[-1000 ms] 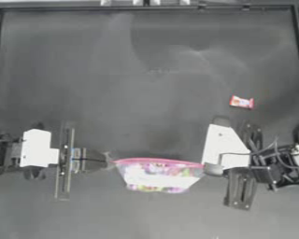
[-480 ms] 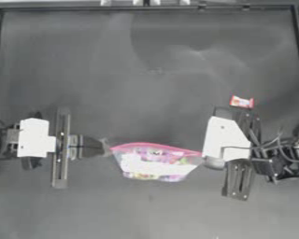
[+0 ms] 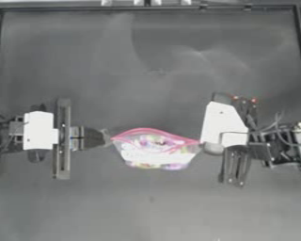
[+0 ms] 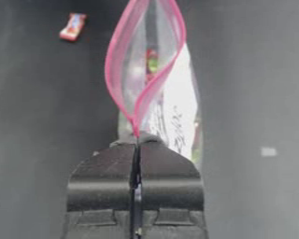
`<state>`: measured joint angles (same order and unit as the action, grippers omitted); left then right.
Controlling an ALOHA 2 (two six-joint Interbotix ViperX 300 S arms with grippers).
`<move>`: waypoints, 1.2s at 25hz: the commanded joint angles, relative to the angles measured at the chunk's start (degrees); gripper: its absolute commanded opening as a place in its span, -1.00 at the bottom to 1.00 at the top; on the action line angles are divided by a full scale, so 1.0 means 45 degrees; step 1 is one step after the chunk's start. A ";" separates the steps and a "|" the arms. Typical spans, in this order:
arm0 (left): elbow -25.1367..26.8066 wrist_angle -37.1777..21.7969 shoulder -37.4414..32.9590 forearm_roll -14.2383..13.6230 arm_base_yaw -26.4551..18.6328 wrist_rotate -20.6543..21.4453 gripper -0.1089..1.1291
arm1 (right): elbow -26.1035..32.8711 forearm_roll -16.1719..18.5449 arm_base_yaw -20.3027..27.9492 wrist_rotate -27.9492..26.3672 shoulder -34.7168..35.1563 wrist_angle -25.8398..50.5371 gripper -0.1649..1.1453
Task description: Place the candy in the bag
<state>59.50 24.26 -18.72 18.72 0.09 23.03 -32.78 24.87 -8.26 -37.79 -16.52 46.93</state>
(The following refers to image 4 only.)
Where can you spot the clear bag with pink zip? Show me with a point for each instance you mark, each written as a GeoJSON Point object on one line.
{"type": "Point", "coordinates": [176, 109]}

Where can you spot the red candy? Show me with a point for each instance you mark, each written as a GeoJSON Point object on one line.
{"type": "Point", "coordinates": [72, 27]}

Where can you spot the red green wrapped sweet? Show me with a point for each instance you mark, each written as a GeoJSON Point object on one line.
{"type": "Point", "coordinates": [152, 63]}

